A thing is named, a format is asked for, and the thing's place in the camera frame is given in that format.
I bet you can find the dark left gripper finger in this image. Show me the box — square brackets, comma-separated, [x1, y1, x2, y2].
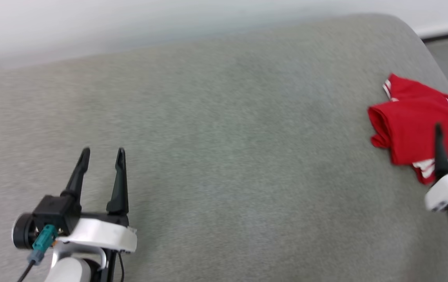
[61, 147, 91, 201]
[106, 147, 129, 215]

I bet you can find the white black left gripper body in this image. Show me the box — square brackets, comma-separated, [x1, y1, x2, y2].
[12, 213, 138, 253]

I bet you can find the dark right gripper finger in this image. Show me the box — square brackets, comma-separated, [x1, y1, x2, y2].
[434, 123, 448, 182]

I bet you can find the red white basketball jersey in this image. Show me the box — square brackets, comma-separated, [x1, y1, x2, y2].
[368, 73, 448, 185]

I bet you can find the grey fabric sofa cushion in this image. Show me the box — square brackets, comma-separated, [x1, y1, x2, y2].
[0, 14, 448, 282]

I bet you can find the teal plug camera cable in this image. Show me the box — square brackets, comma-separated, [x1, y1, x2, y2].
[16, 224, 58, 282]

